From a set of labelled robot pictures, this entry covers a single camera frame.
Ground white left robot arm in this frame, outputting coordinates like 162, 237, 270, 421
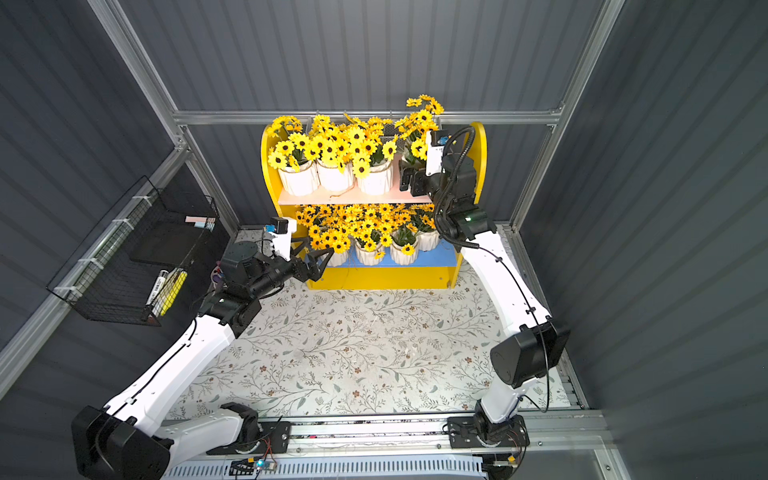
71, 234, 334, 479

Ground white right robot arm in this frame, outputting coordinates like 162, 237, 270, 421
401, 158, 570, 452

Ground yellow wooden shelf unit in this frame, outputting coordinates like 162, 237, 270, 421
260, 121, 488, 292

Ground pink metal marker bucket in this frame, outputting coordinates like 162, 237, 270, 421
210, 266, 223, 289

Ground pink and blue sticky notes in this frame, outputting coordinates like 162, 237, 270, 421
185, 216, 216, 231

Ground yellow book in basket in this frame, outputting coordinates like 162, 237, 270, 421
151, 268, 187, 318

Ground white marker in basket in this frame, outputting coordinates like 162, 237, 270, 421
146, 270, 169, 305

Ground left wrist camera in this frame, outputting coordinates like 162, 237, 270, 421
264, 217, 298, 261

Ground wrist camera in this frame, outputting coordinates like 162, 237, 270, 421
264, 217, 298, 261
425, 129, 449, 176

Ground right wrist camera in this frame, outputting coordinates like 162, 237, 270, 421
425, 129, 449, 176

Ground black wire wall basket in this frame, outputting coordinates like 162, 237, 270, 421
47, 177, 227, 326

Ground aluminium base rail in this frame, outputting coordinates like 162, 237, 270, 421
122, 409, 619, 463

